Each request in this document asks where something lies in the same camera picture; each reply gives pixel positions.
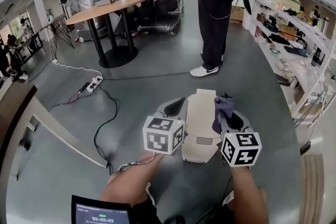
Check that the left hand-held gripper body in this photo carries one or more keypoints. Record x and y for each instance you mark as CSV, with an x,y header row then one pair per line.
x,y
157,139

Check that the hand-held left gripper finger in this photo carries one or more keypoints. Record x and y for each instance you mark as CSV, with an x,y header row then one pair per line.
x,y
162,110
183,112

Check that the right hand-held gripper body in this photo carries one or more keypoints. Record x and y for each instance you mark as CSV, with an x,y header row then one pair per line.
x,y
241,149

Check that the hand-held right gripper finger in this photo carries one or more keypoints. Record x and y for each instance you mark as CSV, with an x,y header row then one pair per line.
x,y
246,129
223,126

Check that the beige plastic trash bin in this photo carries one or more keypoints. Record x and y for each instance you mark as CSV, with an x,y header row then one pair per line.
x,y
199,118

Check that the dark purple cloth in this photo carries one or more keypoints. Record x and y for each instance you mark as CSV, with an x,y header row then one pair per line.
x,y
223,106

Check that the person's left forearm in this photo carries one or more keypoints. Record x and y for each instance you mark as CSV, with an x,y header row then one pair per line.
x,y
131,181

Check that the person's right forearm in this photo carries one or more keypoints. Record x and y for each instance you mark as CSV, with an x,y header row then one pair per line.
x,y
246,191

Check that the person's white sneaker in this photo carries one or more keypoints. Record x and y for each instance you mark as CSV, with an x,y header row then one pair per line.
x,y
150,191
203,71
229,198

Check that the person's right white sneaker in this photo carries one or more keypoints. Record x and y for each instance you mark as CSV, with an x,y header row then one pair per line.
x,y
229,198

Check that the person's left white sneaker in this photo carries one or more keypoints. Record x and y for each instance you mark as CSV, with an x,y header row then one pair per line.
x,y
150,191

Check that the floor squeegee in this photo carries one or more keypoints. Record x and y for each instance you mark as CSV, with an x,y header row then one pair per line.
x,y
305,147

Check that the white power strip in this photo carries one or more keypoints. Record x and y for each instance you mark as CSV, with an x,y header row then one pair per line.
x,y
95,83

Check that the black phone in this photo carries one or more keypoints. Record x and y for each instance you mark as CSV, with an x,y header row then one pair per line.
x,y
84,87

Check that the dark keyboard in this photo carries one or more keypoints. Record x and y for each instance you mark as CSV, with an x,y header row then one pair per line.
x,y
295,51

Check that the black tablet screen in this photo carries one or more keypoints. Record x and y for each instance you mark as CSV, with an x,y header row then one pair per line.
x,y
99,212

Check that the white desk brown top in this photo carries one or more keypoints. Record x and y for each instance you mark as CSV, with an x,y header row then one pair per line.
x,y
52,123

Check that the brown box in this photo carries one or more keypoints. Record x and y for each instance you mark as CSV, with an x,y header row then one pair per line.
x,y
287,31

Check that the black wheeled cart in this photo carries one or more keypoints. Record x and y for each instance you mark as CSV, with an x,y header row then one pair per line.
x,y
165,2

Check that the white shelving unit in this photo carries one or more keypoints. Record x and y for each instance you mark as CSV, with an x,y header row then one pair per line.
x,y
302,34

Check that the cardboard box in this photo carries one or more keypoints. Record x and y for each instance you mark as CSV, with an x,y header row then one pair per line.
x,y
237,15

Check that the round wooden table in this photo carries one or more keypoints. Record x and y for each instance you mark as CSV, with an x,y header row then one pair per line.
x,y
105,9

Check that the flat white box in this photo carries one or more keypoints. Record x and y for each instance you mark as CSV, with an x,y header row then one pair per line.
x,y
103,2

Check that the black folding table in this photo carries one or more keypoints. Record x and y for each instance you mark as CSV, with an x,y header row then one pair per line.
x,y
59,31

